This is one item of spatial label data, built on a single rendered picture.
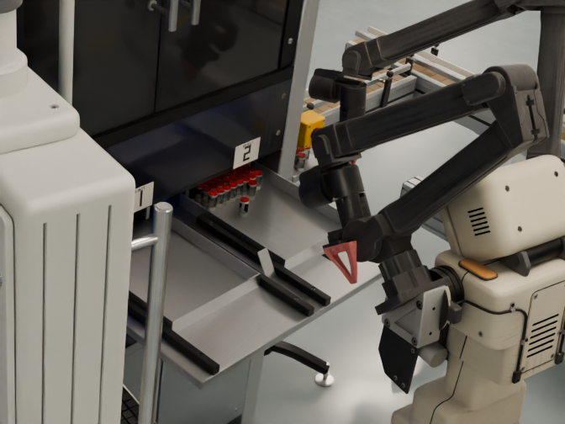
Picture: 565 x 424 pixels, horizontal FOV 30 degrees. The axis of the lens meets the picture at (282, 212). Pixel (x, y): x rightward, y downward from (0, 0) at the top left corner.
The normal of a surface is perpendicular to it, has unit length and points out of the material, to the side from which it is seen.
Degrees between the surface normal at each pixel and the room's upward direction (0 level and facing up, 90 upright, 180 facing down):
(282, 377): 0
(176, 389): 90
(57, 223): 90
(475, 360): 90
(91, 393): 90
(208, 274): 0
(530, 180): 48
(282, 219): 0
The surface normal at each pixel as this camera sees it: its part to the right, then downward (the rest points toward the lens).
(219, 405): 0.73, 0.44
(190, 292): 0.13, -0.83
